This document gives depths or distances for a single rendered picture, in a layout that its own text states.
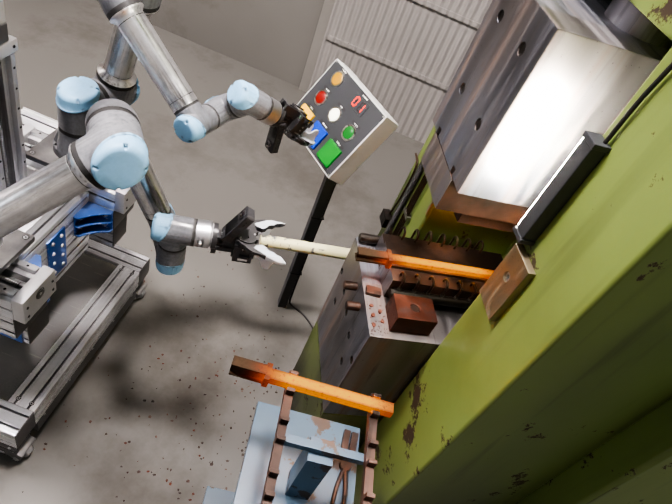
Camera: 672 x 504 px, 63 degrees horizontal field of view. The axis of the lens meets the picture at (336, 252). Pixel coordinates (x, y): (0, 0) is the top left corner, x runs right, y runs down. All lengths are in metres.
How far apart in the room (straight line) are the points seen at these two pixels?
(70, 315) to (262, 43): 2.62
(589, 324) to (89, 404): 1.77
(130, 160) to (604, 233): 0.94
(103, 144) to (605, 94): 1.01
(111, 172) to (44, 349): 1.07
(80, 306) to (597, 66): 1.87
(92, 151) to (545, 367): 1.04
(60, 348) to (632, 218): 1.81
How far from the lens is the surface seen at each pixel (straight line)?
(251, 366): 1.30
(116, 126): 1.26
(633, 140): 1.10
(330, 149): 1.86
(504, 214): 1.45
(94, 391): 2.33
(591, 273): 1.10
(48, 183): 1.31
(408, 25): 3.89
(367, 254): 1.55
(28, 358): 2.18
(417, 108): 4.09
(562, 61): 1.17
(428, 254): 1.69
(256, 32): 4.24
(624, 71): 1.24
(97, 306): 2.26
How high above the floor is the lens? 2.04
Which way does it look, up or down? 43 degrees down
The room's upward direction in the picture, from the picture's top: 24 degrees clockwise
